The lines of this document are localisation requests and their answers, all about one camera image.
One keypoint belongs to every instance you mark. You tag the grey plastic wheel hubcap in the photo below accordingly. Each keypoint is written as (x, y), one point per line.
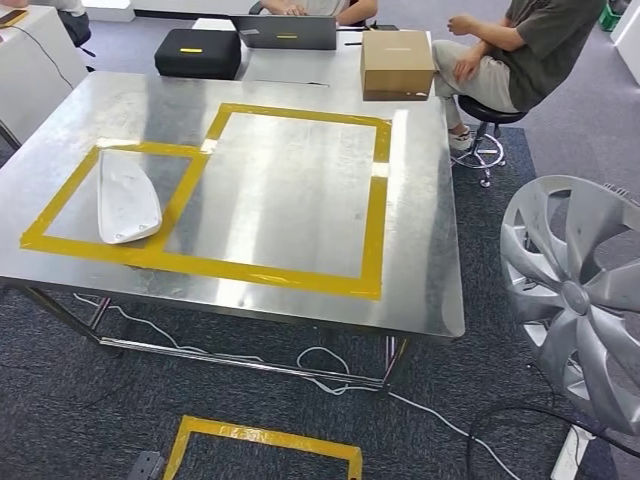
(575, 298)

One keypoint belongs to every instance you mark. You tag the stainless steel workbench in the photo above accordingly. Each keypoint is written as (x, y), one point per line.
(300, 199)

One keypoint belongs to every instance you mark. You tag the white table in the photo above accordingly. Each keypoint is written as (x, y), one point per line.
(300, 63)

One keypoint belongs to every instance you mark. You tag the black pen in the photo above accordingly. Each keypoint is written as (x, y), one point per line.
(353, 44)

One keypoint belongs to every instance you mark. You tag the brown cardboard box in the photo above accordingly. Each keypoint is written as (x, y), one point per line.
(395, 63)

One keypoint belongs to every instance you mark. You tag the yellow floor tape square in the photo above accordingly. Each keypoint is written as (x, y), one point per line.
(260, 435)

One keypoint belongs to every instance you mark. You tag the grey laptop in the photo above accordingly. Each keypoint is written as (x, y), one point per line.
(285, 33)

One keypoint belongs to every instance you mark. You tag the black flat device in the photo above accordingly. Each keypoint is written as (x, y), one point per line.
(380, 27)

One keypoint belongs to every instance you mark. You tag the person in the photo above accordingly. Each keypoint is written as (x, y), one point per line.
(75, 20)
(540, 46)
(345, 8)

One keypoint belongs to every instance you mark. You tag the black zip case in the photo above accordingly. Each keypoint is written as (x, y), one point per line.
(200, 60)

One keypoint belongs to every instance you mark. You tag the black stool with chrome base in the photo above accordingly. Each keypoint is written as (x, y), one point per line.
(487, 116)

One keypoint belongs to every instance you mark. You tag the white plastic mirror cover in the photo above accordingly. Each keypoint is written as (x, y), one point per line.
(127, 199)

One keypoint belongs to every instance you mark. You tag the white-topped steel-legged table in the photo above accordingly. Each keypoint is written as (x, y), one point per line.
(35, 79)

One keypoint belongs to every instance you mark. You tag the smartphone with orange case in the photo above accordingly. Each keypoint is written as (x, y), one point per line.
(12, 17)

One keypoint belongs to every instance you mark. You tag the yellow tape double frame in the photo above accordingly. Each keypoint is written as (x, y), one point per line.
(372, 232)

